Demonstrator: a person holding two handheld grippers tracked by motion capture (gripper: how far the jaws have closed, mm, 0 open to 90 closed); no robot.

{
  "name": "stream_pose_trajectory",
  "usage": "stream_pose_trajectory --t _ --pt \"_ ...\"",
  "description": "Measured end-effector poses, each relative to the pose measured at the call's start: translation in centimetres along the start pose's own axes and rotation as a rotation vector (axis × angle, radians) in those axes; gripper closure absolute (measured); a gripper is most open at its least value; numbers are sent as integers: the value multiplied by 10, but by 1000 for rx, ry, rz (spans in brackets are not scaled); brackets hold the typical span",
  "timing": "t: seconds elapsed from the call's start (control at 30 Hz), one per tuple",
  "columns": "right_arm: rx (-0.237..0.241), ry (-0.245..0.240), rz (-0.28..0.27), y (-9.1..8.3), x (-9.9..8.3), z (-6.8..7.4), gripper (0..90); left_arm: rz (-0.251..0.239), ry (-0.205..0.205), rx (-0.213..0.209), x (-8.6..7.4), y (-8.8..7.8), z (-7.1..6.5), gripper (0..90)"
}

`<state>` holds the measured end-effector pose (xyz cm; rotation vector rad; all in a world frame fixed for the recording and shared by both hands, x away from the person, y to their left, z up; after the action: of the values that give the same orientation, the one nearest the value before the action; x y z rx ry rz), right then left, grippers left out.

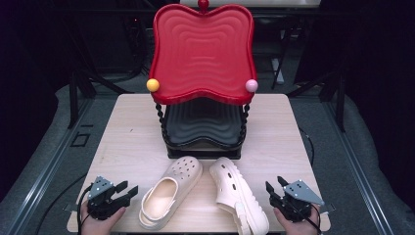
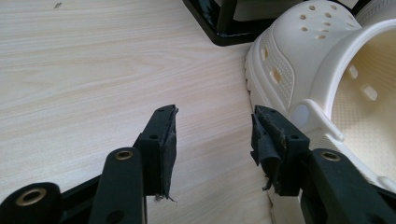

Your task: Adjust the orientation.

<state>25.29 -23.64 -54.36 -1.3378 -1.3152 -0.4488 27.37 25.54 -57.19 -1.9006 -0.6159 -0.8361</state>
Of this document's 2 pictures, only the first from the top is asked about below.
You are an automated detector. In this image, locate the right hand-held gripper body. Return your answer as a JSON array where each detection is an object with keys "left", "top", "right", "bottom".
[{"left": 269, "top": 179, "right": 326, "bottom": 223}]

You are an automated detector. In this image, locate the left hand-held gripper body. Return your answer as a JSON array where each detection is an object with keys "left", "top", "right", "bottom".
[{"left": 86, "top": 175, "right": 131, "bottom": 220}]

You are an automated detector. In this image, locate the cream clog with oval holes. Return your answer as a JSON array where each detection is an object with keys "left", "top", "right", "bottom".
[{"left": 208, "top": 156, "right": 270, "bottom": 235}]

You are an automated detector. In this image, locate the cream clog with round holes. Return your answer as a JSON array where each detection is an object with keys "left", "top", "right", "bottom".
[{"left": 138, "top": 155, "right": 204, "bottom": 231}]

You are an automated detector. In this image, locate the red and black tiered rack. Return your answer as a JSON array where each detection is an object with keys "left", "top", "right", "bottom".
[{"left": 145, "top": 0, "right": 259, "bottom": 161}]

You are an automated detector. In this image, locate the person's left hand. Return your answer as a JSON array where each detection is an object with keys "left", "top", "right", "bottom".
[{"left": 80, "top": 200, "right": 127, "bottom": 235}]

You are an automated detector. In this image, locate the person's right hand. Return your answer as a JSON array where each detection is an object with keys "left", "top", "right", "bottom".
[{"left": 273, "top": 204, "right": 322, "bottom": 235}]

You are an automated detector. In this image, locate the black metal stand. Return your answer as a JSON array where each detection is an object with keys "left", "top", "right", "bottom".
[
  {"left": 287, "top": 65, "right": 346, "bottom": 133},
  {"left": 67, "top": 68, "right": 135, "bottom": 130}
]

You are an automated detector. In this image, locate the light background table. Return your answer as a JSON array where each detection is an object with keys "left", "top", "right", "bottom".
[{"left": 179, "top": 0, "right": 322, "bottom": 9}]

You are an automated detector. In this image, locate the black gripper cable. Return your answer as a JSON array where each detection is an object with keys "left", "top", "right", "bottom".
[
  {"left": 293, "top": 199, "right": 323, "bottom": 235},
  {"left": 76, "top": 184, "right": 94, "bottom": 235}
]

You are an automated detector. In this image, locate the black floor cable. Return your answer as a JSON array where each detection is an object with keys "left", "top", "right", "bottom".
[
  {"left": 298, "top": 126, "right": 316, "bottom": 167},
  {"left": 33, "top": 174, "right": 87, "bottom": 235}
]

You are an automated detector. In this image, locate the black square floor frame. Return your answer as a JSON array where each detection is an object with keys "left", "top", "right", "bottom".
[{"left": 69, "top": 131, "right": 91, "bottom": 148}]

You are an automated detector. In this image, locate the grey metal floor rail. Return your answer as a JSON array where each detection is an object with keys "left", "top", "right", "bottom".
[
  {"left": 6, "top": 97, "right": 96, "bottom": 235},
  {"left": 321, "top": 97, "right": 395, "bottom": 235}
]

